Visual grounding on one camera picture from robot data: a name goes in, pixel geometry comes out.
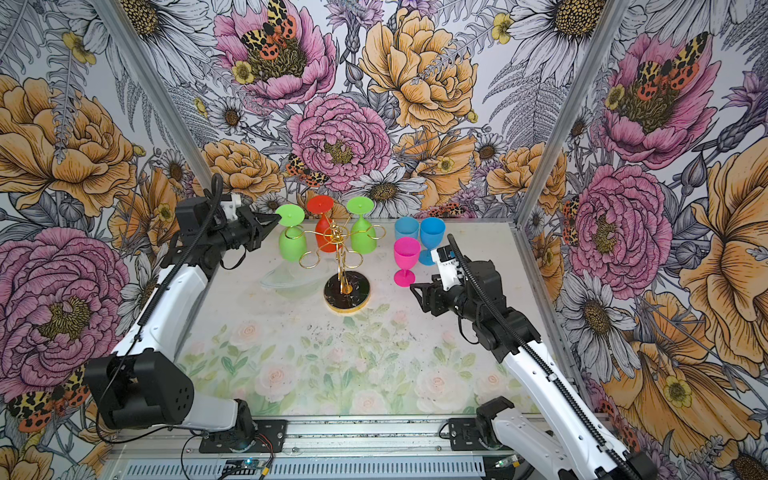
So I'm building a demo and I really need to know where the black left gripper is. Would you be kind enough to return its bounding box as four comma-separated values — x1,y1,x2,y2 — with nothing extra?
209,204,283,251

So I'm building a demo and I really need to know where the green wine glass front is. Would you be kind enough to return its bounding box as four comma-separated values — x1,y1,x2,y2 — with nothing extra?
276,204,308,263

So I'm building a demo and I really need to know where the green wine glass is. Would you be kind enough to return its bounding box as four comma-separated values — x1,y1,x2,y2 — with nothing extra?
276,204,308,263
346,196,377,255

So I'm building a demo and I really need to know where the pink wine glass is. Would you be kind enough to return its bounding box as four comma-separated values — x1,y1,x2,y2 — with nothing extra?
393,237,421,288

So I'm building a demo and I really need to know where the light blue wine glass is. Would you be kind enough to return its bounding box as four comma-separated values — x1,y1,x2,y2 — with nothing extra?
394,217,420,240

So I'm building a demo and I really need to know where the green wine glass back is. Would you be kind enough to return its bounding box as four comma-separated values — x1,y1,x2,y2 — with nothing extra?
346,196,377,255

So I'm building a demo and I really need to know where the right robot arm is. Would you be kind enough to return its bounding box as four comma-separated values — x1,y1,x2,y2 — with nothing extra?
410,258,658,479

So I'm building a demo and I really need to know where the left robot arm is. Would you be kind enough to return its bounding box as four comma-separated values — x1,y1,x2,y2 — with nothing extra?
85,194,280,450

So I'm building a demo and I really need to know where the red wine glass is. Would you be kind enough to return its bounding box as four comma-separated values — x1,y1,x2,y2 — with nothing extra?
306,195,338,253

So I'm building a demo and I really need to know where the gold wine glass rack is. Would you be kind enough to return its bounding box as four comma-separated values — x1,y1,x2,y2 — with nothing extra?
297,222,372,315

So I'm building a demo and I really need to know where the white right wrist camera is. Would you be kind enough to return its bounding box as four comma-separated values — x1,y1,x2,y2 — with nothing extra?
431,245,464,291

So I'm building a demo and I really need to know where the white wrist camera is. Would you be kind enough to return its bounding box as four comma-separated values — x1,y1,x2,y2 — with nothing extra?
431,245,464,291
219,193,243,222

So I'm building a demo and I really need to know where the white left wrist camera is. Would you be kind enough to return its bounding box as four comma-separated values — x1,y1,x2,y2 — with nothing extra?
219,193,243,222

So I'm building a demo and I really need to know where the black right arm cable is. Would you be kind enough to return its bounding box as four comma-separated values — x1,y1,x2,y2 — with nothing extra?
446,233,643,480

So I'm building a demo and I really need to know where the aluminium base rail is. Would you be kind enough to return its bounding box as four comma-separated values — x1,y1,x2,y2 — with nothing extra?
101,415,539,479

